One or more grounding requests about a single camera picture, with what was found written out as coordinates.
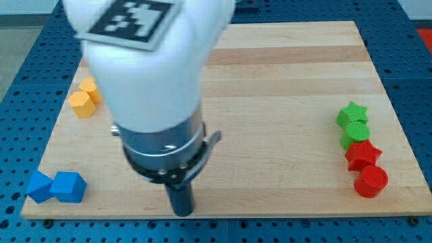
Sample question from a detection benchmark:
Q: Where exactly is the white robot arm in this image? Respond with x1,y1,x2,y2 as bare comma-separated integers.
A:
63,0,236,133

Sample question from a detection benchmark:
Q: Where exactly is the blue cube block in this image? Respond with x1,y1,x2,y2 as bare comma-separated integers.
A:
26,171,53,204

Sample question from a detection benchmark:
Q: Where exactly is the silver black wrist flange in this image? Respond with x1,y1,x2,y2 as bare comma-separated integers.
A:
111,108,222,189

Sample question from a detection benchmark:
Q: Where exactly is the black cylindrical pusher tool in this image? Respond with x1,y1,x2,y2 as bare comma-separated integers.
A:
165,184,195,217

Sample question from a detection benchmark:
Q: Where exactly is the light wooden board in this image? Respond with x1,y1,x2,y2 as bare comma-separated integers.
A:
21,22,431,219

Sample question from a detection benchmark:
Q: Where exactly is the black white fiducial marker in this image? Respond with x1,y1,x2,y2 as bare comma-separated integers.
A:
76,0,184,51

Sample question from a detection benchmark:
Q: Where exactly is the yellow hexagon block front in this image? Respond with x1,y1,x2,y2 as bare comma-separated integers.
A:
67,91,97,119

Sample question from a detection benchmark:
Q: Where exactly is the yellow block rear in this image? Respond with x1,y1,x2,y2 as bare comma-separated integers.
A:
79,77,103,104

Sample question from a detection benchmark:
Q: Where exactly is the green star block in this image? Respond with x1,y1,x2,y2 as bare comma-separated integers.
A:
335,101,369,129

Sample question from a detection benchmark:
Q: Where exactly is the green cylinder block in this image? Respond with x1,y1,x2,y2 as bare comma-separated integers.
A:
340,121,371,150

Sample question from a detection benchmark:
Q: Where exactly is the red star block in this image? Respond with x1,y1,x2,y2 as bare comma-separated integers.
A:
345,140,383,171

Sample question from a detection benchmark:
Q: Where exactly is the blue pentagon block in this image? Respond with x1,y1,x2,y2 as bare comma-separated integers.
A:
49,171,87,203

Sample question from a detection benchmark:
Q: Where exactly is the red cylinder block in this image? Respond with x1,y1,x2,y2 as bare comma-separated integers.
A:
354,165,389,198

